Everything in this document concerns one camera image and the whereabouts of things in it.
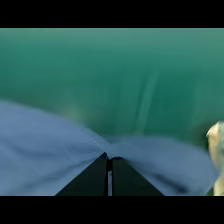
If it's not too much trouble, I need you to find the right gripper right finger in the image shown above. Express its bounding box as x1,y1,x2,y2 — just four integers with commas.
111,157,164,197

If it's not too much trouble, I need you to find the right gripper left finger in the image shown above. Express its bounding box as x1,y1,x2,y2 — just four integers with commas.
55,152,109,197

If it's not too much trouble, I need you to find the light blue shirt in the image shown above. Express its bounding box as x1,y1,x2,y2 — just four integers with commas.
0,98,220,197

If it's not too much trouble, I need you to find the cream garment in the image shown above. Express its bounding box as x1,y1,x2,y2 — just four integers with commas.
205,120,224,197

